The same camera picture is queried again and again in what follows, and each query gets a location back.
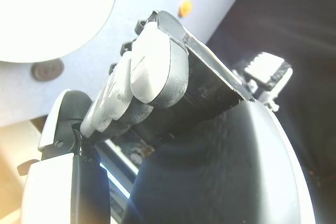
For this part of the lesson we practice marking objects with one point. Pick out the orange swirl cookie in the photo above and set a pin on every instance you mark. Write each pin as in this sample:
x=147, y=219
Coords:
x=185, y=7

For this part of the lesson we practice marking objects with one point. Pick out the brown round cookie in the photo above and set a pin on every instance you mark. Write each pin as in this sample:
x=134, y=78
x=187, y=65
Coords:
x=47, y=69

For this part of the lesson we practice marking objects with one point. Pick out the white ribbed plastic bracket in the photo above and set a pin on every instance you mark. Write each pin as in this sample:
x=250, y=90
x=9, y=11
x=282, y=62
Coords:
x=265, y=69

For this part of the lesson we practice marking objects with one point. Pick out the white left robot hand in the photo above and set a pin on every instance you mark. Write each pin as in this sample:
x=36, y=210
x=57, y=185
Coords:
x=210, y=169

